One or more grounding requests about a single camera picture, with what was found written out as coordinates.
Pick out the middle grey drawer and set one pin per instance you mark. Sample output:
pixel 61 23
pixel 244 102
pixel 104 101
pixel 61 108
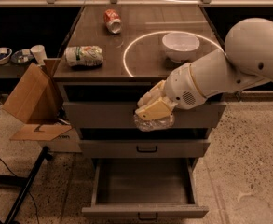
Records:
pixel 192 148

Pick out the open cardboard box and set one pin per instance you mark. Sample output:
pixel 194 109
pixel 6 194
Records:
pixel 36 102

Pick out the clear plastic water bottle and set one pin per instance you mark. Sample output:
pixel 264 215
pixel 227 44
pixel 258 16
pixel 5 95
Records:
pixel 155 124

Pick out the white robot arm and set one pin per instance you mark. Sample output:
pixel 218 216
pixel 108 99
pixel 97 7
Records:
pixel 246 62

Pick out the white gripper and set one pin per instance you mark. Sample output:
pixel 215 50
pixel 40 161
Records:
pixel 182 87

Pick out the bottom grey drawer open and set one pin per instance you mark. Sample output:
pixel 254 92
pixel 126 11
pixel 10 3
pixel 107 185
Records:
pixel 144 189

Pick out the grey drawer cabinet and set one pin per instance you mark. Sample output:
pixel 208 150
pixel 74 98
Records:
pixel 133 61

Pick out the red crushed soda can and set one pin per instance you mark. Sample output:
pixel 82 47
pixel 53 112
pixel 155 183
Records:
pixel 112 21

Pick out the green white crushed can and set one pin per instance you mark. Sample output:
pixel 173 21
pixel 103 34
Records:
pixel 84 55

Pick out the black stand leg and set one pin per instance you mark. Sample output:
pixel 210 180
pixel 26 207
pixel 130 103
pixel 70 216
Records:
pixel 24 183

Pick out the top grey drawer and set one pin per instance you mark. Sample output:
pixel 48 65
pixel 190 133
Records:
pixel 118 115

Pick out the white paper cup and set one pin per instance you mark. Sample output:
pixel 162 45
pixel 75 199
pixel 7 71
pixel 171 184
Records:
pixel 39 53

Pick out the white ceramic bowl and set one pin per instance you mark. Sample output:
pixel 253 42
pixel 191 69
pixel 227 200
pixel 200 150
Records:
pixel 179 47

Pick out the blue plate with wrapper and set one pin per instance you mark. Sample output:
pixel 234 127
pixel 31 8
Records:
pixel 23 56

